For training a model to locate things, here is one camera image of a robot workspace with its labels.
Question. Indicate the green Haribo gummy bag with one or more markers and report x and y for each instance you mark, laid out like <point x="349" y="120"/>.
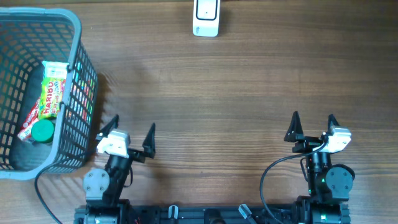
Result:
<point x="50" y="97"/>

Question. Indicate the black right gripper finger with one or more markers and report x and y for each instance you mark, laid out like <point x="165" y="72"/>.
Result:
<point x="332" y="123"/>
<point x="295" y="131"/>

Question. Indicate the green lid jar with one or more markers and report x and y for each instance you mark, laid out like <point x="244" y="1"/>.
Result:
<point x="43" y="131"/>

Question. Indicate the mint Zappy wipes pack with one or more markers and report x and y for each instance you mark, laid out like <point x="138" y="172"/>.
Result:
<point x="56" y="70"/>

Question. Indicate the white barcode scanner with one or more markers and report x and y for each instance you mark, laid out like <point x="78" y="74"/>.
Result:
<point x="206" y="18"/>

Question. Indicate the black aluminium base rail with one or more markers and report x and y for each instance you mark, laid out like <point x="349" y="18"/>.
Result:
<point x="285" y="213"/>

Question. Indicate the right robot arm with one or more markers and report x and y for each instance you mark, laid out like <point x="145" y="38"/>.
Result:
<point x="328" y="184"/>

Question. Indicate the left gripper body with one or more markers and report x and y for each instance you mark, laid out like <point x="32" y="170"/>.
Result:
<point x="136" y="155"/>

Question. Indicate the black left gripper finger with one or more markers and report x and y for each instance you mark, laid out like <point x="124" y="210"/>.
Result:
<point x="113" y="124"/>
<point x="149" y="143"/>

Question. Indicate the red Nescafe coffee stick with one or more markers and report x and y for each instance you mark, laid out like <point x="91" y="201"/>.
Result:
<point x="33" y="114"/>

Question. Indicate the small red white box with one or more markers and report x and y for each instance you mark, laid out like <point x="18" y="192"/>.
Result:
<point x="25" y="134"/>

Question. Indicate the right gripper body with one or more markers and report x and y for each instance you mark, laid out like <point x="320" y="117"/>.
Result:
<point x="308" y="144"/>

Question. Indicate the grey plastic mesh basket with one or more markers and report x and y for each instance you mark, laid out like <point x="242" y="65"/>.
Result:
<point x="29" y="37"/>

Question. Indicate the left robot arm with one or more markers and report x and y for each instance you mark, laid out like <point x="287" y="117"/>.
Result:
<point x="103" y="187"/>

